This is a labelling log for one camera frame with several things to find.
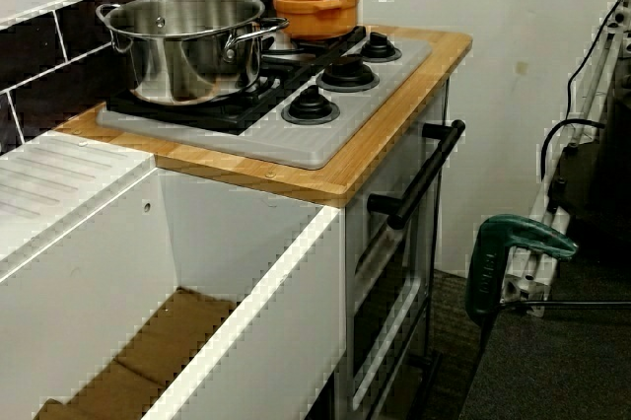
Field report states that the orange plastic pot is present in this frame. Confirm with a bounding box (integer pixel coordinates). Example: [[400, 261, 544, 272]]
[[271, 0, 360, 41]]

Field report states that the black burner grate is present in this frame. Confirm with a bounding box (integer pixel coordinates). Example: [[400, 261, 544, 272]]
[[105, 62, 316, 136], [260, 25, 369, 71]]

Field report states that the black stove knob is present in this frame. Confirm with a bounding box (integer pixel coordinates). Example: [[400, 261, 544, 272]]
[[358, 31, 403, 64], [315, 54, 381, 93], [280, 84, 341, 126]]

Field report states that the wooden countertop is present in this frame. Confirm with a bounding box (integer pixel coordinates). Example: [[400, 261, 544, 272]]
[[53, 25, 473, 209]]

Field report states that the grey stove top panel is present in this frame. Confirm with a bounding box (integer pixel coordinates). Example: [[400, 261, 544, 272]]
[[96, 25, 434, 170]]

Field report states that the stainless steel pot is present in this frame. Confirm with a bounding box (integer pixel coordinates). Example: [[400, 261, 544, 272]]
[[96, 0, 291, 106]]

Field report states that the white oven door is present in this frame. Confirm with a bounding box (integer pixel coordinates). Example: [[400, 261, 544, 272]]
[[344, 78, 453, 414]]

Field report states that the black equipment stand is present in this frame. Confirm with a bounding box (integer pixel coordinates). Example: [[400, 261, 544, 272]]
[[546, 0, 631, 263]]

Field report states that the white sink basin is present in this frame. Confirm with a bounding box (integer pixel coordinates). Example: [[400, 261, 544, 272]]
[[0, 131, 346, 420]]

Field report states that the brown cardboard sheet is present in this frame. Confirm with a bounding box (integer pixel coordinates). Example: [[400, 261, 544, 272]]
[[32, 286, 238, 420]]

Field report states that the black oven door handle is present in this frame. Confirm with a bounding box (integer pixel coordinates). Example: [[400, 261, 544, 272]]
[[367, 118, 467, 232]]

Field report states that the thin black cable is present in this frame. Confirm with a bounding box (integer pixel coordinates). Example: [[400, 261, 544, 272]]
[[564, 0, 625, 120]]

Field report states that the silver aluminium frame rail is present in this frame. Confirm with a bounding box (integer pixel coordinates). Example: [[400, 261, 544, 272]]
[[500, 0, 631, 317]]

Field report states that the thick black cable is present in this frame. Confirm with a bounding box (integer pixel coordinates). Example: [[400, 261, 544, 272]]
[[539, 118, 606, 182]]

